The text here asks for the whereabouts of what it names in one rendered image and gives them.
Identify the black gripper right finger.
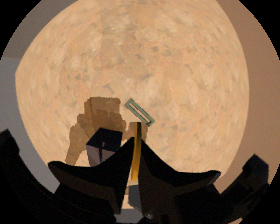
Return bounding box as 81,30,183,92
137,139,221,216

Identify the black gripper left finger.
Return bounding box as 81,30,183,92
47,136,135,214

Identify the gold coin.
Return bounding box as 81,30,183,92
131,123,141,181

